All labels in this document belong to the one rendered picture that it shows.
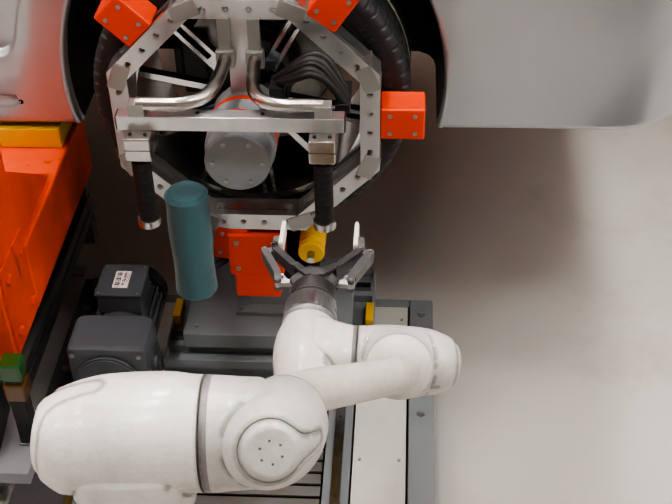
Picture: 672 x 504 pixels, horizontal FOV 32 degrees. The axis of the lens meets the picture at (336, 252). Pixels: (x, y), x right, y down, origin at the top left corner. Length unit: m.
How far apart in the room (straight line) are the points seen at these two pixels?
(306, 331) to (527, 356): 1.34
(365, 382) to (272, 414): 0.40
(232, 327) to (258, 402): 1.59
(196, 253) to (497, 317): 1.05
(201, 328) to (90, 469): 1.57
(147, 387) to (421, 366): 0.60
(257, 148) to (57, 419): 1.05
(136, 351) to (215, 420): 1.29
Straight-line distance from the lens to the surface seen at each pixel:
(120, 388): 1.32
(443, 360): 1.84
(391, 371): 1.69
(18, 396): 2.26
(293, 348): 1.83
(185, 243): 2.44
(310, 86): 2.65
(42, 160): 2.69
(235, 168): 2.30
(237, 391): 1.30
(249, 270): 2.62
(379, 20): 2.37
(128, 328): 2.62
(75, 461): 1.32
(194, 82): 2.50
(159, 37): 2.34
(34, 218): 2.51
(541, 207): 3.63
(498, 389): 3.02
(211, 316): 2.89
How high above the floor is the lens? 2.13
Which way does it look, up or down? 38 degrees down
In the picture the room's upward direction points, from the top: 1 degrees counter-clockwise
